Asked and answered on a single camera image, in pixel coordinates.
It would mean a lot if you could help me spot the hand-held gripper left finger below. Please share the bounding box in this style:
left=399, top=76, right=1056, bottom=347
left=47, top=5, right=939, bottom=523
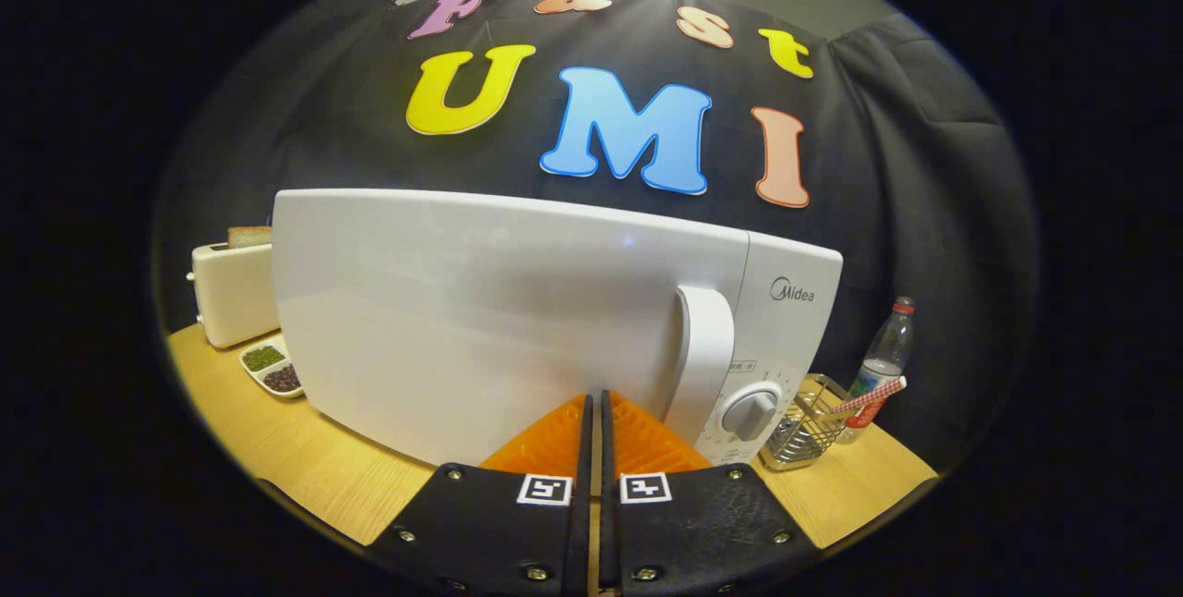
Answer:
left=365, top=392, right=594, bottom=597

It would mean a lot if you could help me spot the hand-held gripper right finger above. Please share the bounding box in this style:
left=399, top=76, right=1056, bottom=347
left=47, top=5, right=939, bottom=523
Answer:
left=599, top=389, right=823, bottom=597

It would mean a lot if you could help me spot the white toaster oven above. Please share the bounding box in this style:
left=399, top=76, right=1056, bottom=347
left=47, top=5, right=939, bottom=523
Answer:
left=272, top=188, right=845, bottom=470

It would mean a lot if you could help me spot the cream bread toaster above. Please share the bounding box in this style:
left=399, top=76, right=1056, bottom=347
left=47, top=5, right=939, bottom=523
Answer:
left=186, top=241, right=281, bottom=349

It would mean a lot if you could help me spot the red striped straw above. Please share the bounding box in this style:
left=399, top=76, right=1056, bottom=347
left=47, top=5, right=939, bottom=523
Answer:
left=827, top=375, right=909, bottom=418

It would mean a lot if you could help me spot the clear plastic water bottle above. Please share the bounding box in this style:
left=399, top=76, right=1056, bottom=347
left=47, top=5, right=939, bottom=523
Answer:
left=836, top=296, right=918, bottom=445

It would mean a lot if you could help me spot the white divided dish with beans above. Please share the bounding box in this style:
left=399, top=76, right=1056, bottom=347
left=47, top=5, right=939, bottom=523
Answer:
left=238, top=335, right=306, bottom=400

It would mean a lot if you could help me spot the metal wire basket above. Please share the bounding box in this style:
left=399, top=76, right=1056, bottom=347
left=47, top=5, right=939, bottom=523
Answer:
left=758, top=373, right=856, bottom=473

